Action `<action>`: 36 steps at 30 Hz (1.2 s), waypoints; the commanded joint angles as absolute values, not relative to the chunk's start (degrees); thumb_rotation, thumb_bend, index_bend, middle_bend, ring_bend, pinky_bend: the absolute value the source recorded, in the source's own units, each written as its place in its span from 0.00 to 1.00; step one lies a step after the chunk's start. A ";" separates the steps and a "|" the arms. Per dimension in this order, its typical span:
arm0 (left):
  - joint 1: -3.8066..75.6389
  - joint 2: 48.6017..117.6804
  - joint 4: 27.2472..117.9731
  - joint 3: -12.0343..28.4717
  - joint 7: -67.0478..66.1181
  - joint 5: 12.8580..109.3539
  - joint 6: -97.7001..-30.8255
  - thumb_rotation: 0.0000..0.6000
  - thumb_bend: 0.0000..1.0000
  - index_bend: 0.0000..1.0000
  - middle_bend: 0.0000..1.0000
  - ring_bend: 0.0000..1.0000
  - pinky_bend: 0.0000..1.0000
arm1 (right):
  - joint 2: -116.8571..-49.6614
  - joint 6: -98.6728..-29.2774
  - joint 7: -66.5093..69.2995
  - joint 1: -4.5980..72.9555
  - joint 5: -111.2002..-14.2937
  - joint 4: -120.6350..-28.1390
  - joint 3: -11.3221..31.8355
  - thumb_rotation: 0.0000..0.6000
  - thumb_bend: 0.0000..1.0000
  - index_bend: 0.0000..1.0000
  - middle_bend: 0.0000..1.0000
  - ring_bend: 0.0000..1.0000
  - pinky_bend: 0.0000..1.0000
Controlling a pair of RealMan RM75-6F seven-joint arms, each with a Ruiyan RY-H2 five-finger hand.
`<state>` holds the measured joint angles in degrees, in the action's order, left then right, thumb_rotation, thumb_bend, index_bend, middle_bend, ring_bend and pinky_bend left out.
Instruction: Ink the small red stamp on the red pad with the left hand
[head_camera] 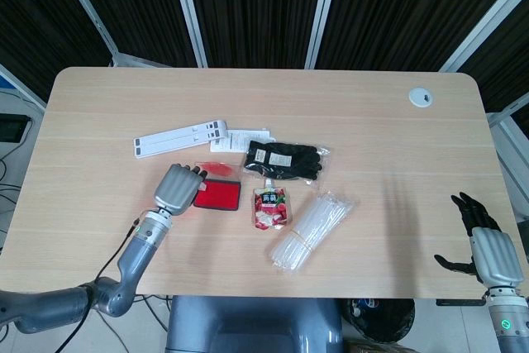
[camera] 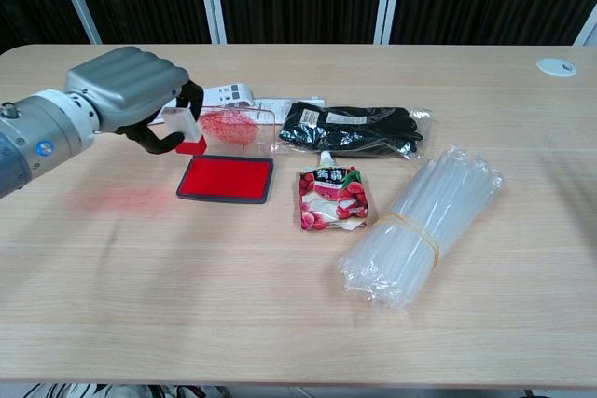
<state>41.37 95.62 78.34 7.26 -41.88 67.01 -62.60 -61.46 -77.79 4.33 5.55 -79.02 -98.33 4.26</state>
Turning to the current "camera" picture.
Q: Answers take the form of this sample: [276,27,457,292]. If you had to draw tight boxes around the white red stamp block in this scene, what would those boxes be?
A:
[160,107,208,156]

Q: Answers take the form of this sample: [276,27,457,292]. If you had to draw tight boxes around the black gloves in plastic bag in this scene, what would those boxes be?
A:
[271,100,434,160]

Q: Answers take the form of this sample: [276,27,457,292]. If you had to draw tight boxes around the red ink pad clear lid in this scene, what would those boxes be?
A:
[175,106,276,206]

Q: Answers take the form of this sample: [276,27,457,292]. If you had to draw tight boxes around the red lychee jelly pouch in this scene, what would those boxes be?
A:
[294,150,372,233]

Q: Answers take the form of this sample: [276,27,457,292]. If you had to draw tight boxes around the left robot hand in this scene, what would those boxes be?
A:
[63,46,205,156]

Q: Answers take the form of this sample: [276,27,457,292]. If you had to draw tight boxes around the bundle of clear plastic sticks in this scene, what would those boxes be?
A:
[336,144,507,314]

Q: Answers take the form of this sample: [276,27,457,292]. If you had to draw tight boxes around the yellow rubber band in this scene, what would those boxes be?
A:
[375,213,442,269]

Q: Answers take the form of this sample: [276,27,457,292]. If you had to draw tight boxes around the white folding stand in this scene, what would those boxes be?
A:
[202,82,256,110]

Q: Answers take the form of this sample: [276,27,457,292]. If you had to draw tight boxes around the white printed paper leaflet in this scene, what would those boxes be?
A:
[251,97,326,125]

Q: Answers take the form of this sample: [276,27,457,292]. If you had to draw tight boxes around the white cable grommet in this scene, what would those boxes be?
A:
[535,57,578,77]

